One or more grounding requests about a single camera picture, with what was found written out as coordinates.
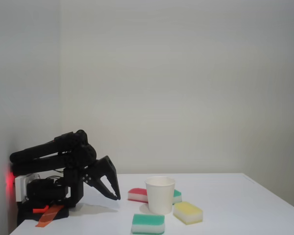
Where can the green and white sponge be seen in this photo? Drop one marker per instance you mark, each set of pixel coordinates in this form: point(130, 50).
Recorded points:
point(148, 224)
point(177, 195)

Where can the red and white sponge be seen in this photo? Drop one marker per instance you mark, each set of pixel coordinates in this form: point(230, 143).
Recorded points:
point(137, 194)

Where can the white paper cup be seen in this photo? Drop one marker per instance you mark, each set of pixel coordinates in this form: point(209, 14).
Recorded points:
point(160, 195)

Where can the orange tape strip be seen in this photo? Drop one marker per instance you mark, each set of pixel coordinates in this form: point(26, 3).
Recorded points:
point(49, 216)

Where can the yellow and white sponge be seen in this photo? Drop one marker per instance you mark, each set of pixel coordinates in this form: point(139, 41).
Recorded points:
point(187, 213)

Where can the white wall socket box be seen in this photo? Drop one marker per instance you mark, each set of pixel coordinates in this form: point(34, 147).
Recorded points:
point(20, 187)

